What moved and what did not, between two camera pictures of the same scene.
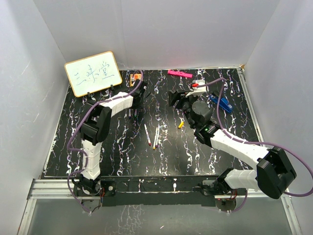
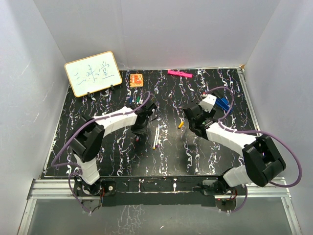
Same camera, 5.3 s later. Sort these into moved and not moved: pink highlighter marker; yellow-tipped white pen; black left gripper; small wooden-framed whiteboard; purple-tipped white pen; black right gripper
Moved: black right gripper; black left gripper
Not moved: small wooden-framed whiteboard; purple-tipped white pen; yellow-tipped white pen; pink highlighter marker
